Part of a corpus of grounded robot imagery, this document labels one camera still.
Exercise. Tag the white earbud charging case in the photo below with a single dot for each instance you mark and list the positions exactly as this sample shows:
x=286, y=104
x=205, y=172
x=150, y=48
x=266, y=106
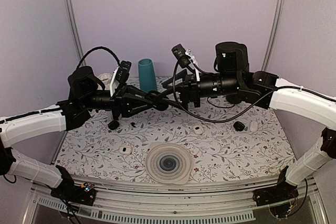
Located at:
x=198, y=130

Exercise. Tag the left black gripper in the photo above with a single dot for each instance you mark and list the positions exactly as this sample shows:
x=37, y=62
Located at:
x=122, y=101

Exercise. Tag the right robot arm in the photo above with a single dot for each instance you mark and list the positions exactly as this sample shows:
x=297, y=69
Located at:
x=233, y=79

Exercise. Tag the black case near right gripper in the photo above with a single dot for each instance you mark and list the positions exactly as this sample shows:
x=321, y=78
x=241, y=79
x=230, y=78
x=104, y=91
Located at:
x=239, y=126

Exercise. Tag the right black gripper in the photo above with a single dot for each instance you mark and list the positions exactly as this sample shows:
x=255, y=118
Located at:
x=188, y=89

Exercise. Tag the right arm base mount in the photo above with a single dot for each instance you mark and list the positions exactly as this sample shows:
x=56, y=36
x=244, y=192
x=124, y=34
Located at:
x=277, y=193

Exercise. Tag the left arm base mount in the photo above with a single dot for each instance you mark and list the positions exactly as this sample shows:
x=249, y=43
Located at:
x=84, y=194

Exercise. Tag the small black earbud case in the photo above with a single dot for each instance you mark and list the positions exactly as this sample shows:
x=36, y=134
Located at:
x=113, y=125

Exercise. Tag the aluminium left frame post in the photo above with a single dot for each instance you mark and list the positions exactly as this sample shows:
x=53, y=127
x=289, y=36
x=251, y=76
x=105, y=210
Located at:
x=74, y=28

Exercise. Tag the teal tapered vase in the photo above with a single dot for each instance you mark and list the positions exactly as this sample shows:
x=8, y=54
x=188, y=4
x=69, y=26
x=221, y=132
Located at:
x=147, y=79

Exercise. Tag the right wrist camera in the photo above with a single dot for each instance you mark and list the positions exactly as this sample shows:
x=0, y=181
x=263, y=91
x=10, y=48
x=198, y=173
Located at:
x=185, y=60

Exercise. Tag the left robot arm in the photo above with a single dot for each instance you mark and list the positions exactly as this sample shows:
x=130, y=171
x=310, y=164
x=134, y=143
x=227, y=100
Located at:
x=87, y=93

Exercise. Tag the small white open case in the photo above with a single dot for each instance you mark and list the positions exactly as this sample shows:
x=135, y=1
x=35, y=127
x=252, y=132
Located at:
x=125, y=150

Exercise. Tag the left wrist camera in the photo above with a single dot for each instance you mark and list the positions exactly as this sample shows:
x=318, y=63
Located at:
x=119, y=77

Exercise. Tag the aluminium frame post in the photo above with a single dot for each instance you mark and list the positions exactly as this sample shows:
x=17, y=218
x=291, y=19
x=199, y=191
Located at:
x=274, y=10
x=74, y=28

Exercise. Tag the aluminium right frame post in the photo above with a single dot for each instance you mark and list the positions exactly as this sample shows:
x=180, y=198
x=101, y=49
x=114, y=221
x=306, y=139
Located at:
x=274, y=10

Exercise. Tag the black oval earbud case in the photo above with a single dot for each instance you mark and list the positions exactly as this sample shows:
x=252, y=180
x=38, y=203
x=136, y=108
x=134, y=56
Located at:
x=158, y=104

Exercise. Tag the white ribbed vase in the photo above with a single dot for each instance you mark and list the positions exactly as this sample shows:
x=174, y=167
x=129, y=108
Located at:
x=106, y=79

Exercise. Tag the cream swirl ceramic plate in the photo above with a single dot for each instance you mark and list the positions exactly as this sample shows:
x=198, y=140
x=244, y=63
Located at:
x=169, y=164

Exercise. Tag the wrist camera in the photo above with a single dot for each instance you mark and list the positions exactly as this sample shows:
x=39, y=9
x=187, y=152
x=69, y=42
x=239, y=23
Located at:
x=185, y=60
x=119, y=77

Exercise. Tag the aluminium front rail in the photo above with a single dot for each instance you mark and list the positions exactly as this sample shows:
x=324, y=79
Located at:
x=219, y=202

